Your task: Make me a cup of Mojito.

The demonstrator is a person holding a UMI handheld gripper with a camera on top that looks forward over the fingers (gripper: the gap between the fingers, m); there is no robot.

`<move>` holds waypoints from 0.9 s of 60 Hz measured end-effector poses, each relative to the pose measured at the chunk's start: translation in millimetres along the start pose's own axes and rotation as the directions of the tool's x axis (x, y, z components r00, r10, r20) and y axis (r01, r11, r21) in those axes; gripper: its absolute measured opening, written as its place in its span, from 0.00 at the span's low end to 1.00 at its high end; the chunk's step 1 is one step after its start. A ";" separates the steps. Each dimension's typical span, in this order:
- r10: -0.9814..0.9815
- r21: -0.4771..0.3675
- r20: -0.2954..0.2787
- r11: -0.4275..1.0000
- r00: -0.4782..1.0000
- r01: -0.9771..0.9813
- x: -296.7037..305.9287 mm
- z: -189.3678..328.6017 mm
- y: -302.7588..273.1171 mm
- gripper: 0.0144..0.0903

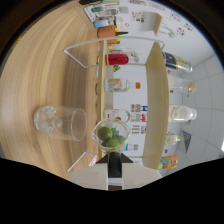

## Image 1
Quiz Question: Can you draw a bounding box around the wall posters group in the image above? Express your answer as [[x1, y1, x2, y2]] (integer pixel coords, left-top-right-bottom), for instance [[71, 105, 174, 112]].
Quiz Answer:
[[130, 103, 148, 135]]

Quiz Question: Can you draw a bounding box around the glass jar with cork lid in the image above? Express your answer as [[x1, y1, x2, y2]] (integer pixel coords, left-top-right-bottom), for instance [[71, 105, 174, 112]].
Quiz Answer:
[[167, 77, 197, 94]]

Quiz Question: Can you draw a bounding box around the wooden two-tier rack, white frame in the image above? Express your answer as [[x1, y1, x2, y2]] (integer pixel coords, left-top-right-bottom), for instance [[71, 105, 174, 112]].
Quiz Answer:
[[63, 35, 171, 174]]

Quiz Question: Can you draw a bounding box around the clear bottle with green cap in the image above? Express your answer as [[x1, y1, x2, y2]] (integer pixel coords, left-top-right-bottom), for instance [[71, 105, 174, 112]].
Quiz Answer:
[[165, 132, 185, 146]]

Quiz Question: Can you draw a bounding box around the orange basket with items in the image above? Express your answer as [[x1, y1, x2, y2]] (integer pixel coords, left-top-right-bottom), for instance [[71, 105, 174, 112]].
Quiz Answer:
[[97, 24, 119, 45]]

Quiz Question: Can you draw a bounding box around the large white milk bottle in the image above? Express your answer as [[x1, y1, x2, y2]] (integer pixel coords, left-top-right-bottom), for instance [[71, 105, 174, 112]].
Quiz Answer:
[[168, 105, 198, 123]]

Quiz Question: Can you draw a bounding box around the glass cup with limes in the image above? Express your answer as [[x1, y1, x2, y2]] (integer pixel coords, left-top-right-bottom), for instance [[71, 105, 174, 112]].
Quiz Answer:
[[91, 118, 130, 154]]

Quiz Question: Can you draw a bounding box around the silver black soda water can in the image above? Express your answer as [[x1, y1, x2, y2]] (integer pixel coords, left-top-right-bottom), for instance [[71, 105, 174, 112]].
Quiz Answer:
[[162, 52, 194, 73]]

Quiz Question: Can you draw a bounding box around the yellow colourful drink can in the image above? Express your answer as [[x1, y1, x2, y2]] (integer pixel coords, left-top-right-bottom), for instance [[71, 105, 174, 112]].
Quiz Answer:
[[157, 154, 179, 171]]

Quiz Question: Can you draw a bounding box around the red liquid bottle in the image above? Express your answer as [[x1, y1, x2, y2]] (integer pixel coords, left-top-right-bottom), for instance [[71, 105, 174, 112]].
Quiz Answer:
[[105, 53, 130, 66]]

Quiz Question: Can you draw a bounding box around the small white and blue bottle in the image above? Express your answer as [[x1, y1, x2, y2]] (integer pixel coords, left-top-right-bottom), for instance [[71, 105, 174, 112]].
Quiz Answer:
[[93, 19, 116, 29]]

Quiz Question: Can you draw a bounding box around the clear bottle with peach label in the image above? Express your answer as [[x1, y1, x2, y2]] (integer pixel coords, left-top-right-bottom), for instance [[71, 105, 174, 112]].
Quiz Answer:
[[103, 109, 131, 124]]

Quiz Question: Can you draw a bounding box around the clear drinking glass with ice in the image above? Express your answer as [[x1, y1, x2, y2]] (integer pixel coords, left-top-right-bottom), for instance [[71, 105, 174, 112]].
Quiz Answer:
[[33, 105, 88, 142]]

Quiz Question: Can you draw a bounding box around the clear bottle with orange cap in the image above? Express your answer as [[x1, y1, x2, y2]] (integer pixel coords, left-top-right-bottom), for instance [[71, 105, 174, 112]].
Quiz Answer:
[[104, 77, 142, 93]]

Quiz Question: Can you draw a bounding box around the wooden wall shelf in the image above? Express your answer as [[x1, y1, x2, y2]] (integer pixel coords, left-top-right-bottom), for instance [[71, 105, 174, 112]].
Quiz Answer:
[[146, 11, 164, 37]]

